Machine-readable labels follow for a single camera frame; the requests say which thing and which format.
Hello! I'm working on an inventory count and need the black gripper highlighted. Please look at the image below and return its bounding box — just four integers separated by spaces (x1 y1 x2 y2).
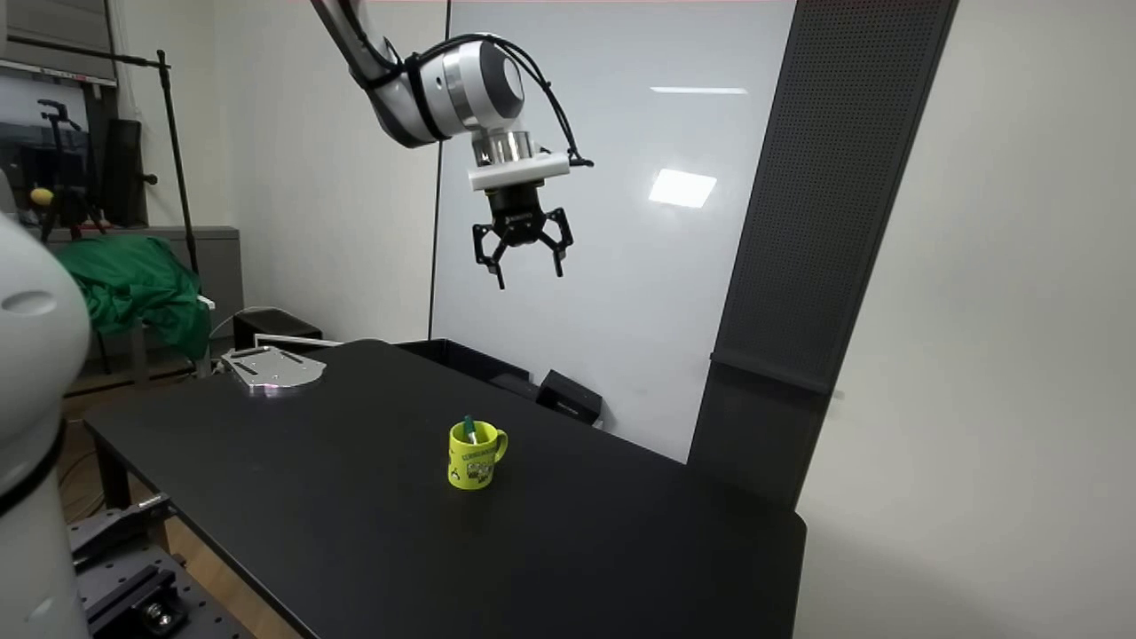
468 182 578 294

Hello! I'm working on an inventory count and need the yellow-green mug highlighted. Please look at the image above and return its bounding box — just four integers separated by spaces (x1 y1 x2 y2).
445 418 512 499

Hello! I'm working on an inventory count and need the large whiteboard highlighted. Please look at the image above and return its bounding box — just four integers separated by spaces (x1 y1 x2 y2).
426 0 800 466

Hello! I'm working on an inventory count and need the small black box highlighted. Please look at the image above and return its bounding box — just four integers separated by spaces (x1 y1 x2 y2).
531 370 607 429

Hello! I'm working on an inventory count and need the black square box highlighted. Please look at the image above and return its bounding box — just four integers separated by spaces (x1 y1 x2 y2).
230 306 326 351

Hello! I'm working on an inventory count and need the grey round plate device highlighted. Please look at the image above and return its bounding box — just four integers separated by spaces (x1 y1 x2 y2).
215 340 330 403

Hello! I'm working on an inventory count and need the dark grey pillar panel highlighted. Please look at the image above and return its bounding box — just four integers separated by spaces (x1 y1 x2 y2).
684 0 962 514

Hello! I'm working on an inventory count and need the grey cabinet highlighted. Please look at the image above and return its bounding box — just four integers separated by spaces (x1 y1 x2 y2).
138 223 248 356

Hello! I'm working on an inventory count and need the black tripod pole stand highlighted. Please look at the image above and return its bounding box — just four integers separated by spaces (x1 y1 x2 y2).
0 31 203 277

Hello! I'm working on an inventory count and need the green cloth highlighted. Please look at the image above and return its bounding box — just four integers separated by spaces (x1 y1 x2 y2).
46 236 215 364

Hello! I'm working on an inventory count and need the black table leg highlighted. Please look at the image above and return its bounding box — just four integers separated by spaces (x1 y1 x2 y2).
90 429 136 514

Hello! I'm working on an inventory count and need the metal optical breadboard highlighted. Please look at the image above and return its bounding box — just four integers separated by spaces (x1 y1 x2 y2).
67 493 255 639

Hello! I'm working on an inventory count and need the white wrist camera mount plate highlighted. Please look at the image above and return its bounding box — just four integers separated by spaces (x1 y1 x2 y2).
464 153 574 195

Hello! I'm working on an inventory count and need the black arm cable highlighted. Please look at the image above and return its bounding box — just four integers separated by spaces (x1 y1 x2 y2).
358 31 596 172

